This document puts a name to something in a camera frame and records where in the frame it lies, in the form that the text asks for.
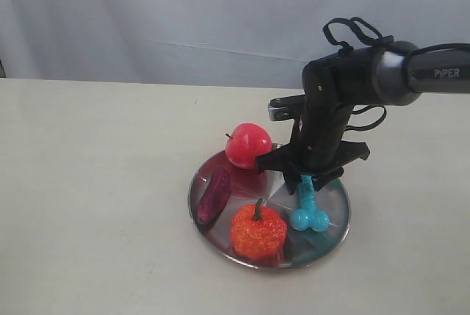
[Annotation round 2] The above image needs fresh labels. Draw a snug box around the turquoise toy bone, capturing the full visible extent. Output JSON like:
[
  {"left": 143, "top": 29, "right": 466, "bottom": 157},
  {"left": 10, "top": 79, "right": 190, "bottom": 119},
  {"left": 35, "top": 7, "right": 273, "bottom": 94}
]
[{"left": 289, "top": 175, "right": 330, "bottom": 233}]

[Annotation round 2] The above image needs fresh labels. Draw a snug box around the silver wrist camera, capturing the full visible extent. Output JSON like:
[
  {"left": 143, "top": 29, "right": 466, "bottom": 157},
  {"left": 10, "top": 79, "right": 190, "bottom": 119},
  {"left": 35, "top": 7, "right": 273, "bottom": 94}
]
[{"left": 267, "top": 95, "right": 305, "bottom": 122}]

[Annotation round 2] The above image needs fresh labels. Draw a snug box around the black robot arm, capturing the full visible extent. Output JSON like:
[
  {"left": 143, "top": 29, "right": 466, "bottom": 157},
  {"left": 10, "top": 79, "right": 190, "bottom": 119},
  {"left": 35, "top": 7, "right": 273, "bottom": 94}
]
[{"left": 255, "top": 42, "right": 469, "bottom": 194}]

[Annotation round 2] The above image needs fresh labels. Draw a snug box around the red toy apple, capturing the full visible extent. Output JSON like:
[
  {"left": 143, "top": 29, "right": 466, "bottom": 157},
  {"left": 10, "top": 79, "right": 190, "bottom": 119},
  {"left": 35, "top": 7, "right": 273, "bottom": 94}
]
[{"left": 225, "top": 123, "right": 272, "bottom": 170}]

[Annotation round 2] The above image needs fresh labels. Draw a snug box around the purple toy sweet potato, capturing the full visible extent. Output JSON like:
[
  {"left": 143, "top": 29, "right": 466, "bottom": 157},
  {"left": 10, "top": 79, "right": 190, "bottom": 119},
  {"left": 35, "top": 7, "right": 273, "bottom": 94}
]
[{"left": 197, "top": 167, "right": 231, "bottom": 225}]

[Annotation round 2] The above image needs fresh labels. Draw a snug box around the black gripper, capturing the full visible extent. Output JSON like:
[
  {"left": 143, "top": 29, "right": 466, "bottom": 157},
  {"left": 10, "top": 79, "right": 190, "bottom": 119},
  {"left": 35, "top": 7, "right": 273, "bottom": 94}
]
[{"left": 256, "top": 97, "right": 369, "bottom": 195}]

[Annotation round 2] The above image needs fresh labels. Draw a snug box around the round stainless steel plate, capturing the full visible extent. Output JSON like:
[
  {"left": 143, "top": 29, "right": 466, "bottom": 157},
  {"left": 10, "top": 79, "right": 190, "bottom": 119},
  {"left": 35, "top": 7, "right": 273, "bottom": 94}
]
[{"left": 187, "top": 151, "right": 350, "bottom": 270}]

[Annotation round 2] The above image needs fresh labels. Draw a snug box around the white backdrop cloth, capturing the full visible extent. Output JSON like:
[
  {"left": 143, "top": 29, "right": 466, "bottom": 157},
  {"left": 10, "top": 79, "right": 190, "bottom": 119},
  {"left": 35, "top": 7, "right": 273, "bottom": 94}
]
[{"left": 1, "top": 0, "right": 469, "bottom": 88}]

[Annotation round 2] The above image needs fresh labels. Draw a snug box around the orange toy pumpkin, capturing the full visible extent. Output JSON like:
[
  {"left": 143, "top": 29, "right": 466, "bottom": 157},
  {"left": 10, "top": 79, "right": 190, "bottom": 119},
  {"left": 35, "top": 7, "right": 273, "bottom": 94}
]
[{"left": 230, "top": 198, "right": 288, "bottom": 261}]

